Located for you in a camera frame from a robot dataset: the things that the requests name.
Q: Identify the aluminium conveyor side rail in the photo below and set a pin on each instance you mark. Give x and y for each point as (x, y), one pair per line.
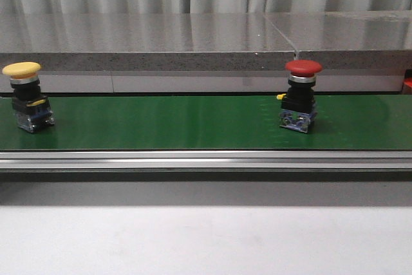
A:
(209, 160)

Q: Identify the red mushroom push button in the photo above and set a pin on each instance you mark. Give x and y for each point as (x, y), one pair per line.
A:
(298, 105)

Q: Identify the grey stone slab right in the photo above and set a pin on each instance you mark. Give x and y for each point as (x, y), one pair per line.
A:
(372, 40)

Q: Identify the yellow mushroom push button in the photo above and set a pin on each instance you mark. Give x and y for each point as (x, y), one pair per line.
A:
(31, 108)

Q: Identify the grey stone countertop slab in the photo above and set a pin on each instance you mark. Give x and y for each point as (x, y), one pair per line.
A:
(144, 42)

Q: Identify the red object at right edge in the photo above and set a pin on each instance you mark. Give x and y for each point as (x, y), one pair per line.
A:
(407, 86)

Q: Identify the green conveyor belt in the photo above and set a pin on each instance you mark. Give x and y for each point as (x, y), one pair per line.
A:
(212, 122)

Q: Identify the white cabinet front panel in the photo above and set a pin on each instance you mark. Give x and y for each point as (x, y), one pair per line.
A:
(212, 81)

